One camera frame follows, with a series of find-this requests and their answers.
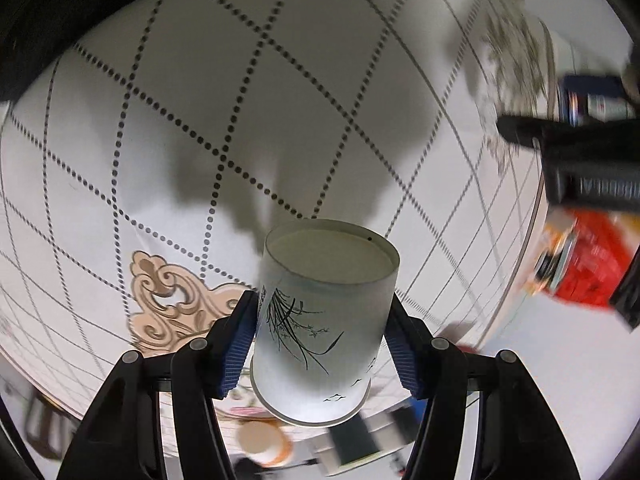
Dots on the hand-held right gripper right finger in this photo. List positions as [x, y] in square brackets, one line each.
[404, 355]

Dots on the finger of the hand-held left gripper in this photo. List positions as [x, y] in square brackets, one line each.
[522, 132]

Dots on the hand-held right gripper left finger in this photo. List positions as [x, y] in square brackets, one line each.
[239, 342]

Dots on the white paper cup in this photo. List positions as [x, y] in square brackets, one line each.
[320, 310]

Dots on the orange lidded cup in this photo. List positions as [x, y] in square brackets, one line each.
[262, 441]

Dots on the blue and white box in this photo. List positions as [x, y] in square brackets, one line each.
[592, 97]

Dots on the red packet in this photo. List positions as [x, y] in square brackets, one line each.
[587, 260]

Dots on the dark book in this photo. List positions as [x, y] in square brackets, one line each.
[367, 440]

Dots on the white patterned tablecloth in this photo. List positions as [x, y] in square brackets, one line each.
[200, 85]

